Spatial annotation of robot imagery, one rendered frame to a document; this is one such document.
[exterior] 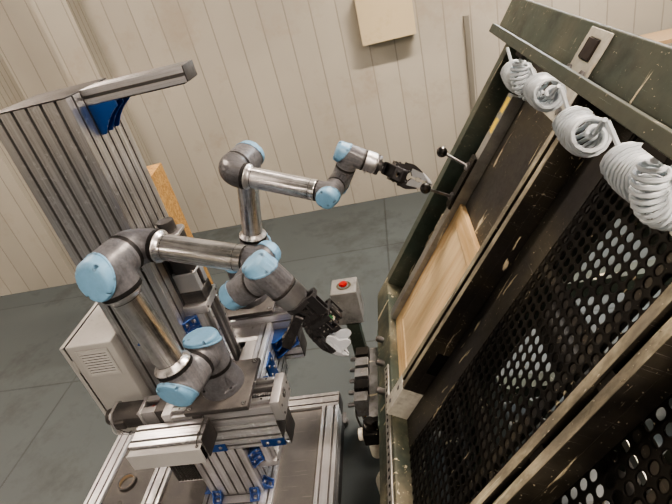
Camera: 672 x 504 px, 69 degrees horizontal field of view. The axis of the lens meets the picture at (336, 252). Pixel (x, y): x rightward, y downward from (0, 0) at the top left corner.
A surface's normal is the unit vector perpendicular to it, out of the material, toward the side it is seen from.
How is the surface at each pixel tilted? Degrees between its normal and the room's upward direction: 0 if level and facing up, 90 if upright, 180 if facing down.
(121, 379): 90
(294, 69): 90
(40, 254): 90
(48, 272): 90
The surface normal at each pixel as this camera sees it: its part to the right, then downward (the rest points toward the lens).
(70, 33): -0.05, 0.52
